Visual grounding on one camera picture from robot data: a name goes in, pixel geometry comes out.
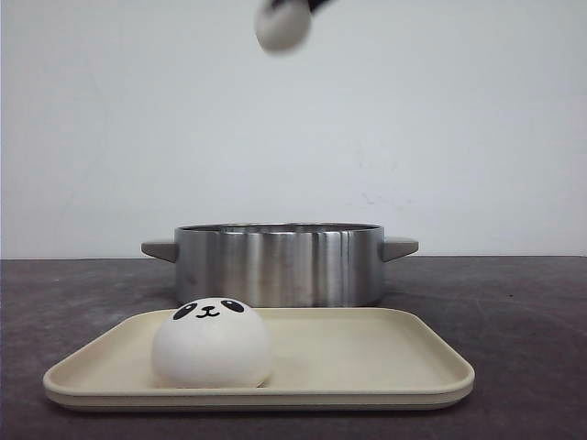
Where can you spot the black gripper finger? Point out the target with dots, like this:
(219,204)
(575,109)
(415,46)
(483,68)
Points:
(276,4)
(314,5)

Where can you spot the cream rectangular tray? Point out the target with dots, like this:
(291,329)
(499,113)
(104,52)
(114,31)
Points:
(324,359)

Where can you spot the white panda bun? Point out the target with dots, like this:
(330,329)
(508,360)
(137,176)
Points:
(283,29)
(211,343)

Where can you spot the stainless steel steamer pot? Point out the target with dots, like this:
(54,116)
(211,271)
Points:
(281,265)

